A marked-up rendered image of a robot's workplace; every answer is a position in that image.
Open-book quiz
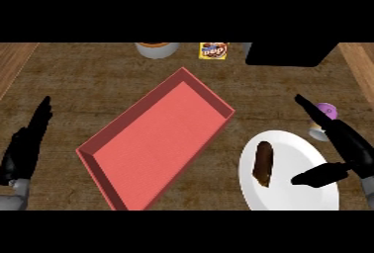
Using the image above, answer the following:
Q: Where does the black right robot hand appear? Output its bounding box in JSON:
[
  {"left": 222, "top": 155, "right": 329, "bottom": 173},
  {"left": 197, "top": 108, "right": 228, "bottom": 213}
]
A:
[{"left": 290, "top": 93, "right": 374, "bottom": 189}]

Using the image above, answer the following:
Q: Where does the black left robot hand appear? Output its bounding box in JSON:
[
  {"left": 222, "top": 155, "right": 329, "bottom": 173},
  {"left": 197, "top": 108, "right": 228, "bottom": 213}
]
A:
[{"left": 0, "top": 95, "right": 55, "bottom": 187}]

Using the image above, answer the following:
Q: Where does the white round plate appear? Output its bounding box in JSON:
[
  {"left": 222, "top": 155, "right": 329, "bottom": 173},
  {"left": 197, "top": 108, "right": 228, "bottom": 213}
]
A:
[{"left": 237, "top": 129, "right": 340, "bottom": 211}]

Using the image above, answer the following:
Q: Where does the brown sweet potato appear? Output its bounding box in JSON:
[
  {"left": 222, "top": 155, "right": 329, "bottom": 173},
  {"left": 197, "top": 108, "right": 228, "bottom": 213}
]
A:
[{"left": 252, "top": 140, "right": 275, "bottom": 189}]

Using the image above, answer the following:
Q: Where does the red shallow cardboard box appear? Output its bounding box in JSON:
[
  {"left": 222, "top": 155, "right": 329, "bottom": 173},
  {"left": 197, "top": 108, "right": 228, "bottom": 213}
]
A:
[{"left": 74, "top": 66, "right": 237, "bottom": 211}]

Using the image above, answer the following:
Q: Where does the yellow snack box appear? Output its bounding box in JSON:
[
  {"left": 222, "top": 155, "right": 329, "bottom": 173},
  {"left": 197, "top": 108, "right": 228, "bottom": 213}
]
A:
[{"left": 197, "top": 42, "right": 230, "bottom": 60}]

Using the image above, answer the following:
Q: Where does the purple lidded cup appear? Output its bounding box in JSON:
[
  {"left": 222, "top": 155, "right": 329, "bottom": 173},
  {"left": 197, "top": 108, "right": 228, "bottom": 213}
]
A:
[{"left": 308, "top": 102, "right": 337, "bottom": 142}]

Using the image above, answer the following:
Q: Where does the black appliance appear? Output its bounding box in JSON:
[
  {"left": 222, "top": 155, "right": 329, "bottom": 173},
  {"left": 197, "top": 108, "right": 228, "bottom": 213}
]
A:
[{"left": 241, "top": 42, "right": 339, "bottom": 68}]

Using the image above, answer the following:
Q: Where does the grey round pot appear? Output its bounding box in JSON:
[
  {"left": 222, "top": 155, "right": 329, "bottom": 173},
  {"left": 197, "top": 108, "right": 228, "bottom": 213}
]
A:
[{"left": 135, "top": 42, "right": 182, "bottom": 60}]

